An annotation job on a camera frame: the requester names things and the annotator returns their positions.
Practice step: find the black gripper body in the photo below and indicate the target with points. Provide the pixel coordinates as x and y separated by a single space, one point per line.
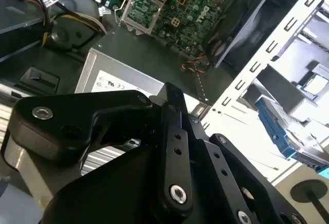
108 198

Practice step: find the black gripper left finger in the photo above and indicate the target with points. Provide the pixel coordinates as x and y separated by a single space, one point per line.
77 105

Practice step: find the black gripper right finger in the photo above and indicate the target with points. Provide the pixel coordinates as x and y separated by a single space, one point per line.
231 172

